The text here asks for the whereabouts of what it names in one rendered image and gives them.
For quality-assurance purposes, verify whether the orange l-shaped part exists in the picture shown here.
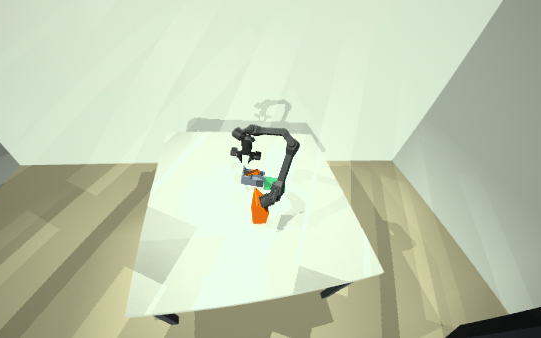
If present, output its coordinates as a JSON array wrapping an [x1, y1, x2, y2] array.
[[245, 168, 260, 176]]

